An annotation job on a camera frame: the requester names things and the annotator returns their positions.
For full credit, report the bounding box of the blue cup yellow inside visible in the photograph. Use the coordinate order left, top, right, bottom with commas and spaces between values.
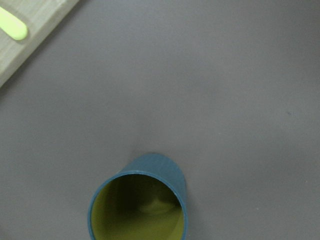
87, 153, 188, 240

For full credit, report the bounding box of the bamboo cutting board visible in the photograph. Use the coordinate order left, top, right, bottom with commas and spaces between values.
0, 0, 78, 86

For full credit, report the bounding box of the yellow plastic knife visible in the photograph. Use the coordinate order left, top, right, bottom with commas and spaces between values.
0, 7, 28, 41

